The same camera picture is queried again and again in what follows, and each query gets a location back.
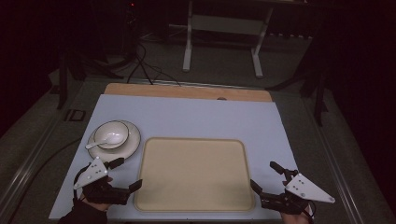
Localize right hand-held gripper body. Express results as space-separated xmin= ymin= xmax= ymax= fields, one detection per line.
xmin=259 ymin=169 xmax=336 ymax=216

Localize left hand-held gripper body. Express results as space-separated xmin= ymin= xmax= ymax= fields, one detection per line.
xmin=73 ymin=156 xmax=131 ymax=206

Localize person's right hand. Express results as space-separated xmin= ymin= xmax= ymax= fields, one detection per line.
xmin=279 ymin=210 xmax=312 ymax=224

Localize white ceramic spoon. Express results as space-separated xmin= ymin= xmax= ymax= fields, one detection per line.
xmin=85 ymin=132 xmax=125 ymax=150

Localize white plate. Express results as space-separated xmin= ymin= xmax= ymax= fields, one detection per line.
xmin=87 ymin=119 xmax=142 ymax=163

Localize white bowl with dark rim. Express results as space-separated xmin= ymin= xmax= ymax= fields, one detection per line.
xmin=92 ymin=120 xmax=131 ymax=150

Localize beige tray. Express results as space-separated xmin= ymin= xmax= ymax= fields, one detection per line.
xmin=134 ymin=136 xmax=257 ymax=214

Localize black floor socket box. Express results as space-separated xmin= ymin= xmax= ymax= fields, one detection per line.
xmin=64 ymin=108 xmax=87 ymax=122

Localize black metal stand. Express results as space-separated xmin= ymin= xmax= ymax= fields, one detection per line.
xmin=264 ymin=31 xmax=331 ymax=127
xmin=56 ymin=46 xmax=125 ymax=110

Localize light blue table mat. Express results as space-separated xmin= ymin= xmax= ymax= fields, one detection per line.
xmin=49 ymin=93 xmax=299 ymax=221

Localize dark device with red light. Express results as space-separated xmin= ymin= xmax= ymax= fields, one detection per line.
xmin=124 ymin=0 xmax=140 ymax=57

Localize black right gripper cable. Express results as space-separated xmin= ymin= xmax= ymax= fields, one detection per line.
xmin=303 ymin=200 xmax=316 ymax=223

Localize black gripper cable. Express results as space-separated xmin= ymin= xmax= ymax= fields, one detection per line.
xmin=303 ymin=200 xmax=316 ymax=223
xmin=72 ymin=163 xmax=92 ymax=200

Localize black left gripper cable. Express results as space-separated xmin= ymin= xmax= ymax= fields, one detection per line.
xmin=72 ymin=163 xmax=92 ymax=200

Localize black floor cable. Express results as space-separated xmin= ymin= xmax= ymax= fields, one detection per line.
xmin=6 ymin=137 xmax=82 ymax=224

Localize black floor cables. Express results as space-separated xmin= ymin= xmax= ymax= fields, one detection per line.
xmin=125 ymin=38 xmax=182 ymax=87

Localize white metal desk frame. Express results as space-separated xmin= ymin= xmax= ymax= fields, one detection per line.
xmin=182 ymin=0 xmax=276 ymax=79

